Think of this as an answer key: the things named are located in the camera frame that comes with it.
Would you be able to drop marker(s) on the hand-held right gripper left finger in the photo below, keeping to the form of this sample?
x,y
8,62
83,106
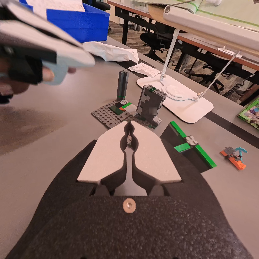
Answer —
x,y
105,157

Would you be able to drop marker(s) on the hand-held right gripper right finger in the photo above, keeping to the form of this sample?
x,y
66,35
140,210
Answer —
x,y
153,159

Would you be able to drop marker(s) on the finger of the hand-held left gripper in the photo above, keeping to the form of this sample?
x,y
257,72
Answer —
x,y
50,46
40,26

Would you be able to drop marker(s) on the small grey brick plate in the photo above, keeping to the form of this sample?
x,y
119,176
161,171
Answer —
x,y
129,141

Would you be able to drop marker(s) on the black and green brick structure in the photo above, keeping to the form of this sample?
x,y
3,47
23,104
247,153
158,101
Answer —
x,y
182,147

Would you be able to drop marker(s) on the grey brick baseplate with pillar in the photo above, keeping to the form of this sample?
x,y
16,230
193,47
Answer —
x,y
105,115

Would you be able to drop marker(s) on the grey brick wall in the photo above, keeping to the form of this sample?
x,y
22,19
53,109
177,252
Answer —
x,y
150,103

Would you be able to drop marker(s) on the white desk lamp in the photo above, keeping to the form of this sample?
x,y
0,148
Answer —
x,y
182,105

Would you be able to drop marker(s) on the grey desk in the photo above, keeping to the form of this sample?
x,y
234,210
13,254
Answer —
x,y
40,182

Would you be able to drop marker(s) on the person's left hand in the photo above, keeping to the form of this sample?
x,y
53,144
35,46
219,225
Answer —
x,y
48,74

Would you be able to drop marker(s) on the white paper sheet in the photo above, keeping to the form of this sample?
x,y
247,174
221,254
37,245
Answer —
x,y
60,6

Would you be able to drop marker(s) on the blue plastic bin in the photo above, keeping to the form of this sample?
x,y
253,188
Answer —
x,y
81,24

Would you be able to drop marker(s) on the crumpled white paper bag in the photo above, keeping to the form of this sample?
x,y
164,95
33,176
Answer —
x,y
109,51

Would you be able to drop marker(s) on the orange brick figure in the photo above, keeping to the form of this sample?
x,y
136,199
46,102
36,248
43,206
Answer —
x,y
234,159

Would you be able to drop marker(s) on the small white printed packet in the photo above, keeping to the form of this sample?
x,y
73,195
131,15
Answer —
x,y
144,69

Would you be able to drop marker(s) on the green instruction booklet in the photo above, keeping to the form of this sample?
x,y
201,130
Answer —
x,y
250,115

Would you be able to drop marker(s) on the brown topped table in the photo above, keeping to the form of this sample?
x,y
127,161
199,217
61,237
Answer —
x,y
202,43

